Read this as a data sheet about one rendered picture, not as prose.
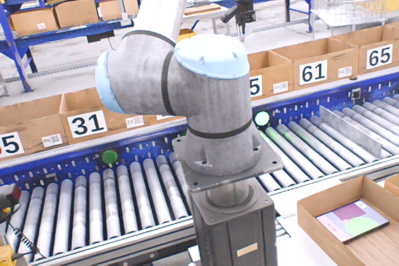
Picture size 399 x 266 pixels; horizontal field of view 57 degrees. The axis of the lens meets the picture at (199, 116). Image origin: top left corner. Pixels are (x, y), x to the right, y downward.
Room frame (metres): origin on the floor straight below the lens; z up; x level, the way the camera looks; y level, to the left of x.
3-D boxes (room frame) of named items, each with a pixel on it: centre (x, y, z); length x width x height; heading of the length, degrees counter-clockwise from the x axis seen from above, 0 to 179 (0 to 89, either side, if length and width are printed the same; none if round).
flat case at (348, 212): (0.93, -0.44, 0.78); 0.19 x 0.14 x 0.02; 108
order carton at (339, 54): (2.00, -0.68, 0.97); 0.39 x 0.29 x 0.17; 102
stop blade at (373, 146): (1.53, -0.69, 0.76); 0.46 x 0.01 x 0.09; 12
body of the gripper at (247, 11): (1.87, -0.30, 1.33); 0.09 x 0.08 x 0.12; 103
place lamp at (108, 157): (1.53, 0.45, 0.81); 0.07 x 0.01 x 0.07; 102
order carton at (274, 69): (1.92, -0.30, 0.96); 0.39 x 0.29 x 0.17; 102
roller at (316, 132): (1.51, -0.59, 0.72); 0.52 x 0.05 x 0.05; 12
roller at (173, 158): (1.36, 0.11, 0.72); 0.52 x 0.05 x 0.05; 12
